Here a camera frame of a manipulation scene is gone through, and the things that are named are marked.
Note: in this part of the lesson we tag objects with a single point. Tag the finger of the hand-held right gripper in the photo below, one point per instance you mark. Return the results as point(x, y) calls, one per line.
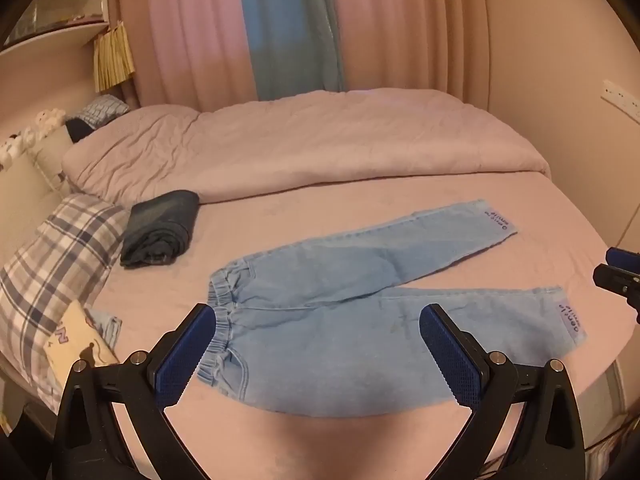
point(615, 279)
point(625, 259)

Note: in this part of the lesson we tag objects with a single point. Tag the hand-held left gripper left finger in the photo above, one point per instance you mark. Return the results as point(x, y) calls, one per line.
point(182, 355)

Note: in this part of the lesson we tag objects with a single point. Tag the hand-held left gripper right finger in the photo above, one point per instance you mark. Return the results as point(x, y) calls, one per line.
point(450, 355)

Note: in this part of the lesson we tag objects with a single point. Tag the light blue denim pants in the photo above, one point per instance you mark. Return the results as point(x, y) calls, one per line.
point(350, 310)

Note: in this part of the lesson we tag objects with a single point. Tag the folded dark denim pants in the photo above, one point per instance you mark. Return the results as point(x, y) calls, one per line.
point(157, 227)

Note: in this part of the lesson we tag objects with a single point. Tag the small light blue cloth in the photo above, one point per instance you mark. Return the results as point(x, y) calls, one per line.
point(109, 327)

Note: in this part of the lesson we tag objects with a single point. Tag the cartoon printed cream pillow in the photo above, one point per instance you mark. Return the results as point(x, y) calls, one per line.
point(75, 345)

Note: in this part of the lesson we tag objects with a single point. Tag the plaid pillow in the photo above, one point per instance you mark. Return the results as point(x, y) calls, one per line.
point(55, 265)

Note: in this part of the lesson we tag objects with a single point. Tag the white power strip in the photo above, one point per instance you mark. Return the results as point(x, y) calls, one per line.
point(622, 100)

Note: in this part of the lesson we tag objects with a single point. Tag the bed with pink sheet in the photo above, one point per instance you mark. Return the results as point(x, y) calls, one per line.
point(300, 225)

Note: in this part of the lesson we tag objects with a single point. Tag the pink duvet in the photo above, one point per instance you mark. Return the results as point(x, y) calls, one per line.
point(300, 145)

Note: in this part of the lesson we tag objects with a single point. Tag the dark navy cloth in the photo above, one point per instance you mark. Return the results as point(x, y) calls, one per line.
point(79, 130)

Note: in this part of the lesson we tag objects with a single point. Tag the white plush toy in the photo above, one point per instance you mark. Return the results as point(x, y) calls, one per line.
point(50, 119)
point(15, 147)

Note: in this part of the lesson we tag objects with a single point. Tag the straw fringe hanging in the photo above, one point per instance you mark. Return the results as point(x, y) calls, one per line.
point(114, 57)

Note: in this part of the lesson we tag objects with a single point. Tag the pink curtain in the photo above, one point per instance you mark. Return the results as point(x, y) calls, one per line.
point(400, 25)
point(190, 35)

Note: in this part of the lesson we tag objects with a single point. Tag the blue curtain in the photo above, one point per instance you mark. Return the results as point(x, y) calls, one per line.
point(295, 30)

